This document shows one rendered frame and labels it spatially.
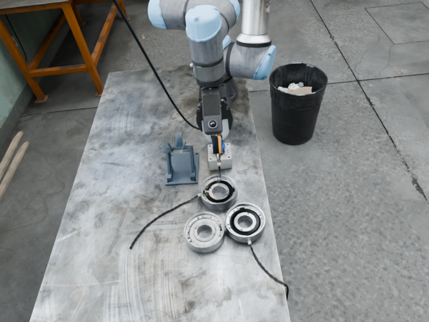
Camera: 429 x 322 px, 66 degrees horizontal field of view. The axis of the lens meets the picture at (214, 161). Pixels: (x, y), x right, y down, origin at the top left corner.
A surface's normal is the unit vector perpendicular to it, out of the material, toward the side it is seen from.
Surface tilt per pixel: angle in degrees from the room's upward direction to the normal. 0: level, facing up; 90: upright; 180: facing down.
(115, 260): 0
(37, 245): 0
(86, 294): 0
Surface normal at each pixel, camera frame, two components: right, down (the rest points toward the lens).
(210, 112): -0.04, -0.19
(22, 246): -0.10, -0.68
